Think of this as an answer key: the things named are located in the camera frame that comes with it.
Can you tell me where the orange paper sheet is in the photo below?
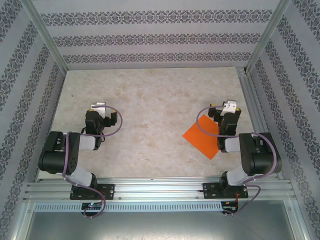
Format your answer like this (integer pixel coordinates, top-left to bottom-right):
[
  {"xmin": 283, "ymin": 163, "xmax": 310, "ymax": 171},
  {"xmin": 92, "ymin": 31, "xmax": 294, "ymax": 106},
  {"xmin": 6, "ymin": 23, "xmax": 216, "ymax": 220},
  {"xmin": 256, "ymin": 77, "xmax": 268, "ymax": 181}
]
[{"xmin": 182, "ymin": 114, "xmax": 222, "ymax": 160}]

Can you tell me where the grey metal sheet tray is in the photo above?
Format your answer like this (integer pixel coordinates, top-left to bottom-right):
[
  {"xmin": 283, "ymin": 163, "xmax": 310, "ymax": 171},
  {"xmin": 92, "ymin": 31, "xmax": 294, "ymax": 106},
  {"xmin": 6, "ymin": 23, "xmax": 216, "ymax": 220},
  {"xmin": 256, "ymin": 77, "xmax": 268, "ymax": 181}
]
[{"xmin": 24, "ymin": 211, "xmax": 306, "ymax": 240}]

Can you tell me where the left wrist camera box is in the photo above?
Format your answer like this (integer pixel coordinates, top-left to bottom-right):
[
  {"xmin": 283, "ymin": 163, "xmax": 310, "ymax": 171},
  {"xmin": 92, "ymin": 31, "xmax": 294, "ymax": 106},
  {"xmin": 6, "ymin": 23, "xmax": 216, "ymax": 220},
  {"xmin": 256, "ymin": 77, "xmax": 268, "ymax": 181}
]
[{"xmin": 90, "ymin": 101, "xmax": 108, "ymax": 118}]

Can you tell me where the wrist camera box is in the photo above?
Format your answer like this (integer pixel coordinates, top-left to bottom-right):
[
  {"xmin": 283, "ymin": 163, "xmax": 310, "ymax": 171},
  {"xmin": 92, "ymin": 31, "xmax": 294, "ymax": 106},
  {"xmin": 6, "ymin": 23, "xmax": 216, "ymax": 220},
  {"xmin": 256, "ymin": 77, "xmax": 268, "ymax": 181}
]
[
  {"xmin": 90, "ymin": 101, "xmax": 108, "ymax": 118},
  {"xmin": 221, "ymin": 99, "xmax": 238, "ymax": 117}
]

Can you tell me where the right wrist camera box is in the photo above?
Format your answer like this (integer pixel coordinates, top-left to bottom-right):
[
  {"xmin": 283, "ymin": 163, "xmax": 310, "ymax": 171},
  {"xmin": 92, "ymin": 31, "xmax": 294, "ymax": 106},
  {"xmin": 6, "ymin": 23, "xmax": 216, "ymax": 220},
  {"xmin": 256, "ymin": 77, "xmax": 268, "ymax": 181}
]
[{"xmin": 221, "ymin": 99, "xmax": 238, "ymax": 117}]

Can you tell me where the aluminium side rail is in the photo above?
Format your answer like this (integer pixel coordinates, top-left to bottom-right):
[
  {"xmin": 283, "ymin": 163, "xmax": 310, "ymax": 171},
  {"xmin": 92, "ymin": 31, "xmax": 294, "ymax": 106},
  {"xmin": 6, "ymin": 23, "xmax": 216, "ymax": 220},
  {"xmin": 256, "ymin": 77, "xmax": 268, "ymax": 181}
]
[{"xmin": 236, "ymin": 66, "xmax": 285, "ymax": 180}]

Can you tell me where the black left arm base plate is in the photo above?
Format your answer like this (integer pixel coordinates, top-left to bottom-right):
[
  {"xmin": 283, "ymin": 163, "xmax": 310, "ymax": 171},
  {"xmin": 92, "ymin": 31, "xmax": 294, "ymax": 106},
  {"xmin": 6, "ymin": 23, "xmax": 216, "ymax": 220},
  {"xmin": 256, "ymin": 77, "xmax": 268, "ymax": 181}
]
[{"xmin": 69, "ymin": 183, "xmax": 116, "ymax": 201}]

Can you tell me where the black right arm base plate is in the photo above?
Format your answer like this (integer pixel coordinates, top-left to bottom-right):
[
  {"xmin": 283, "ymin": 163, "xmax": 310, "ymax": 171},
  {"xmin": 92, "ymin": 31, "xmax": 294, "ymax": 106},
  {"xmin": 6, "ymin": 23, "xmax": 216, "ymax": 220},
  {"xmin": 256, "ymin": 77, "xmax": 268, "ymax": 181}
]
[{"xmin": 202, "ymin": 182, "xmax": 249, "ymax": 200}]

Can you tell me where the long aluminium mounting rail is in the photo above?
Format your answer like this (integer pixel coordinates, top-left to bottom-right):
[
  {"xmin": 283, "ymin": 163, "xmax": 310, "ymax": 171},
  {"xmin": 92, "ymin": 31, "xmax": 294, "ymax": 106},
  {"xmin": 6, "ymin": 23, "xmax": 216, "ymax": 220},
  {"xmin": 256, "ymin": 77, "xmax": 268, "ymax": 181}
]
[{"xmin": 23, "ymin": 175, "xmax": 298, "ymax": 202}]

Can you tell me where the grey slotted cable duct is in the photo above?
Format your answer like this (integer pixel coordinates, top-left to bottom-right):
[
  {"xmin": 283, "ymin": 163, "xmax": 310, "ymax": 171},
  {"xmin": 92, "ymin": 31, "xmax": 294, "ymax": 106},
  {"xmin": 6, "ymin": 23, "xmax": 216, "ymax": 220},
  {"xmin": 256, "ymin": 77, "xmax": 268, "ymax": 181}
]
[{"xmin": 33, "ymin": 201, "xmax": 224, "ymax": 213}]

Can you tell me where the short aluminium frame post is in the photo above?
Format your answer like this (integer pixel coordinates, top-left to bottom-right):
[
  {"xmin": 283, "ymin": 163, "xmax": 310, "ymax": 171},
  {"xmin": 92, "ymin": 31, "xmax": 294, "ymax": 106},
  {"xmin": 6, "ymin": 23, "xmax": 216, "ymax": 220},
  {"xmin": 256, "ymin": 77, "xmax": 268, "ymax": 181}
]
[
  {"xmin": 8, "ymin": 199, "xmax": 35, "ymax": 240},
  {"xmin": 284, "ymin": 199, "xmax": 312, "ymax": 240}
]

